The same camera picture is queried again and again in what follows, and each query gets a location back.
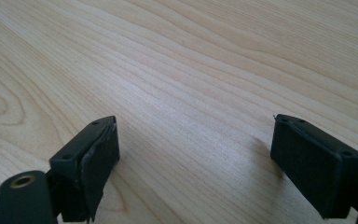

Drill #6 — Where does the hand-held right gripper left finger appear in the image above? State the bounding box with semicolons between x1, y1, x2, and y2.
48;115;121;224

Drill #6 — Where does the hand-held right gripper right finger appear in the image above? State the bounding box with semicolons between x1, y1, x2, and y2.
269;113;358;220

